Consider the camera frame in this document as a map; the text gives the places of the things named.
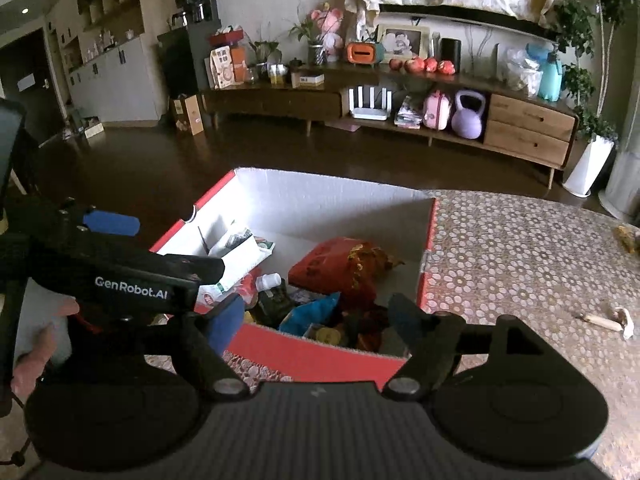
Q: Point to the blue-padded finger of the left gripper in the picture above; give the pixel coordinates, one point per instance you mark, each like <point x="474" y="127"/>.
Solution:
<point x="105" y="222"/>

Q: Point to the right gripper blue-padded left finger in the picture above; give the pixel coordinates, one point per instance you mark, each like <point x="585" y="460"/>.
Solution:
<point x="199" y="343"/>

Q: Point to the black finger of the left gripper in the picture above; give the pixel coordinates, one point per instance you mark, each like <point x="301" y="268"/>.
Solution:
<point x="186" y="269"/>

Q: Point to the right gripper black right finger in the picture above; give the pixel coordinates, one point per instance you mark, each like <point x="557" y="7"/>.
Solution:
<point x="432" y="343"/>

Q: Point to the white snack wrapper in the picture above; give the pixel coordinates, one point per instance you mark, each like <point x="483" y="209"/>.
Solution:
<point x="239" y="249"/>

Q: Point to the black snack bag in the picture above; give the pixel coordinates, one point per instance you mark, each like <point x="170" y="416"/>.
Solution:
<point x="273" y="305"/>

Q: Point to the blue cookie snack bag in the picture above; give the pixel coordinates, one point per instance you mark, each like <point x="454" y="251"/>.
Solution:
<point x="299" y="319"/>

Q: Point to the yellow triangular snack packet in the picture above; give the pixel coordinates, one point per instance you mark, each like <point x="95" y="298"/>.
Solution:
<point x="328" y="335"/>

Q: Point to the large red snack bag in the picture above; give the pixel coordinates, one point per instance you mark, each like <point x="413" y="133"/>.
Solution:
<point x="347" y="265"/>

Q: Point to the white red snack bag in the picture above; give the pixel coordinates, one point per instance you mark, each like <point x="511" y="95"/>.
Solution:
<point x="211" y="295"/>

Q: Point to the brown foil snack bag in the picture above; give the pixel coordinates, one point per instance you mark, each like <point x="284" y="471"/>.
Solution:
<point x="364" y="327"/>

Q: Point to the person's left hand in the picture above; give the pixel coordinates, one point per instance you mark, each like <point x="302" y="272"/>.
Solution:
<point x="44" y="332"/>

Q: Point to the red cardboard box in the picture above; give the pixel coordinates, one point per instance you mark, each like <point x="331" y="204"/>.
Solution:
<point x="297" y="212"/>

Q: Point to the cream sausage stick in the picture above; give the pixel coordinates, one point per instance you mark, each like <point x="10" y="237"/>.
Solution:
<point x="601" y="322"/>

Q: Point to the purple kettlebell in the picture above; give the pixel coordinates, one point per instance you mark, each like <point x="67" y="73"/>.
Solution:
<point x="467" y="123"/>

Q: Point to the wooden TV cabinet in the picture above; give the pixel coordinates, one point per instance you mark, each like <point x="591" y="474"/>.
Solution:
<point x="526" y="128"/>

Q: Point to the black coffee machine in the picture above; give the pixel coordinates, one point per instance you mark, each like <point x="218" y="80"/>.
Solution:
<point x="194" y="12"/>

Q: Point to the white router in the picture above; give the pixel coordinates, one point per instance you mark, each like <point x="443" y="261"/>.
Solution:
<point x="370" y="103"/>

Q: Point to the orange tissue box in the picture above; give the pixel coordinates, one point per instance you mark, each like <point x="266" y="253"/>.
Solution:
<point x="365" y="53"/>

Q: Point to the pink plush flower toy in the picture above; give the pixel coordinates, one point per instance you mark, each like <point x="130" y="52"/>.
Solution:
<point x="328" y="24"/>

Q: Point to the clear plastic bag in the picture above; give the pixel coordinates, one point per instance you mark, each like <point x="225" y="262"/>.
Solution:
<point x="520" y="72"/>

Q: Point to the black speaker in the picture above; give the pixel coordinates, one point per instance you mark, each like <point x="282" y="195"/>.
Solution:
<point x="450" y="51"/>

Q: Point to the framed photo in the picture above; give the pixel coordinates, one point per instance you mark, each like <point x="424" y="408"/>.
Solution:
<point x="403" y="41"/>

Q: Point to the potted green tree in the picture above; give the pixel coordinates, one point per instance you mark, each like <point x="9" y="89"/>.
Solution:
<point x="585" y="32"/>

